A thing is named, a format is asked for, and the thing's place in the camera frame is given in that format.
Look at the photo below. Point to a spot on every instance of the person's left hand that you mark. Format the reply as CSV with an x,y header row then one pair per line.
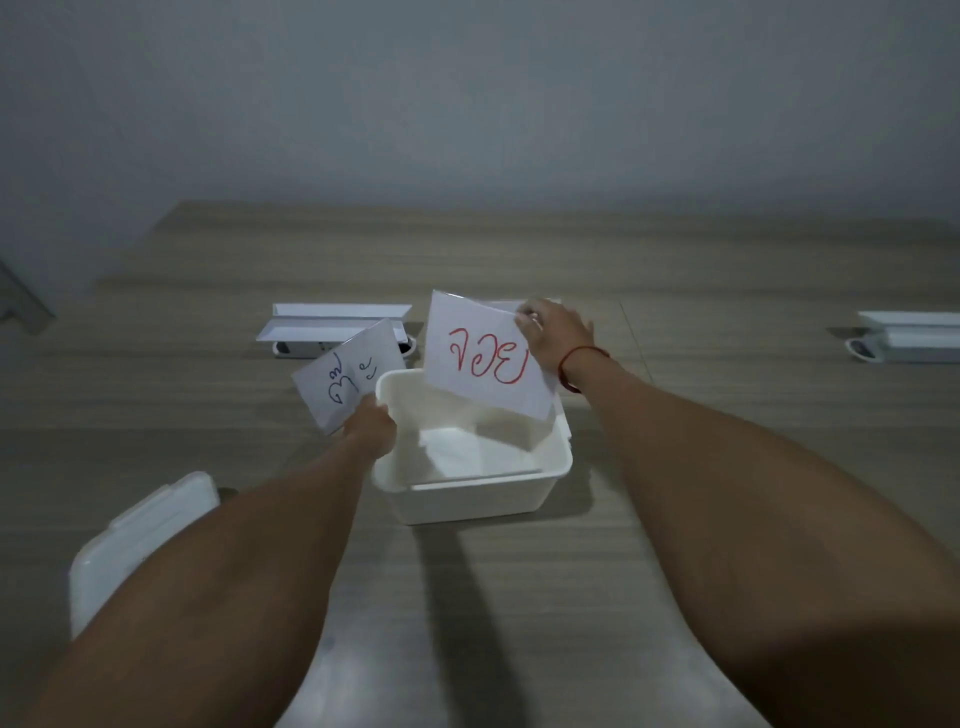
x,y
373,433

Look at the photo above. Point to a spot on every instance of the person's right hand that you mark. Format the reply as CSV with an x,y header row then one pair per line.
x,y
557,331

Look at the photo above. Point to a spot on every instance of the person's right fingers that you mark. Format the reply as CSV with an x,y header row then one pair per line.
x,y
529,316

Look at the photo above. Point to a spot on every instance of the person's left fingers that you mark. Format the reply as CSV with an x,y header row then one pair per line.
x,y
370,406

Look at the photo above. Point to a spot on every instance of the white paper with blue writing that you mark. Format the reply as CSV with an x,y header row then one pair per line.
x,y
346,375

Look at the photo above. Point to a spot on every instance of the white paper with red writing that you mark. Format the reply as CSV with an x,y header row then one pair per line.
x,y
480,356

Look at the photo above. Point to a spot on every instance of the person's right forearm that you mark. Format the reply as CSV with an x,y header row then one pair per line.
x,y
750,540

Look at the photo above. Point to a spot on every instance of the person's left forearm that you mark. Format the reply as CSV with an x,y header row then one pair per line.
x,y
225,585

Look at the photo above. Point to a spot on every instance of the white table socket box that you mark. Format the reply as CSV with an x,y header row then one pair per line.
x,y
330,328
907,337

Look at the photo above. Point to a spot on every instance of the white plastic storage box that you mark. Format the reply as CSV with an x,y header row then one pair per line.
x,y
480,480

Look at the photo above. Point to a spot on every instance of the white plastic box lid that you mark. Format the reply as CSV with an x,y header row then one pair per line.
x,y
131,544

